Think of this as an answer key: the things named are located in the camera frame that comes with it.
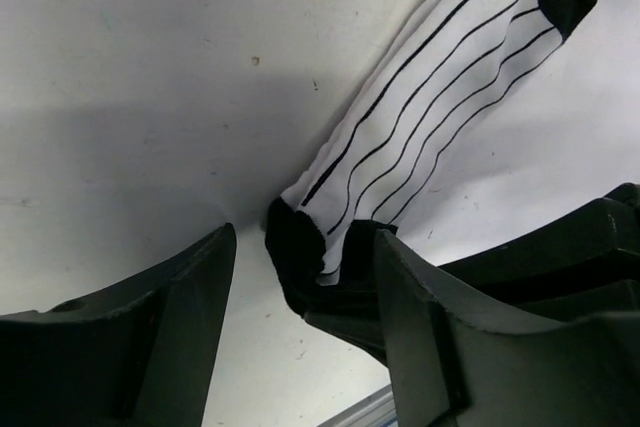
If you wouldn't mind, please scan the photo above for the aluminium table frame rail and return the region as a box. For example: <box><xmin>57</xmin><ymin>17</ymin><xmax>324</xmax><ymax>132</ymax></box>
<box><xmin>318</xmin><ymin>385</ymin><xmax>399</xmax><ymax>427</ymax></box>

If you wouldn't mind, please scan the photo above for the white black-striped sock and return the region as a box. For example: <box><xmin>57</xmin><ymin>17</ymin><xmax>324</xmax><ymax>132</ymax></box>
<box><xmin>265</xmin><ymin>0</ymin><xmax>597</xmax><ymax>315</ymax></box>

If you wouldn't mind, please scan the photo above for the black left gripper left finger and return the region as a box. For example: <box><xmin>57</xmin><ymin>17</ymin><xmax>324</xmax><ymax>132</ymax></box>
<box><xmin>1</xmin><ymin>224</ymin><xmax>237</xmax><ymax>426</ymax></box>

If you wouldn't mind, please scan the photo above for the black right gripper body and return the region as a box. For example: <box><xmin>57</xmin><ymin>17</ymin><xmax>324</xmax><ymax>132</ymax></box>
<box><xmin>304</xmin><ymin>183</ymin><xmax>639</xmax><ymax>362</ymax></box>

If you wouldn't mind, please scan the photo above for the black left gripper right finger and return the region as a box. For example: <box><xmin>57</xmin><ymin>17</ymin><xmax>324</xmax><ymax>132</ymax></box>
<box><xmin>374</xmin><ymin>231</ymin><xmax>639</xmax><ymax>426</ymax></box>

